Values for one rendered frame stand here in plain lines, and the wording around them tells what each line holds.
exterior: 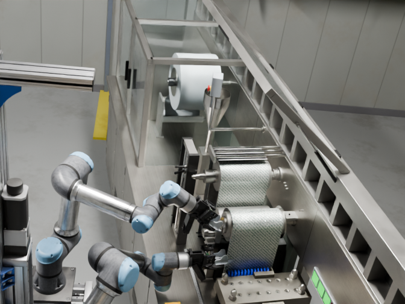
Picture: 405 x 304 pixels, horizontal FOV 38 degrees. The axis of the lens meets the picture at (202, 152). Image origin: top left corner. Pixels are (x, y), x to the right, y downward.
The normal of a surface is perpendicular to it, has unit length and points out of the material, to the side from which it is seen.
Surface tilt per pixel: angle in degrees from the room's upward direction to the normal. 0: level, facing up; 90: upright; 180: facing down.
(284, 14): 90
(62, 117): 0
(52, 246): 7
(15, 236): 90
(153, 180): 0
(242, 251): 90
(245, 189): 92
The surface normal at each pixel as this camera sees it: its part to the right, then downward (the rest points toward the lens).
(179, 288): 0.13, -0.84
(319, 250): -0.96, 0.02
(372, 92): 0.07, 0.54
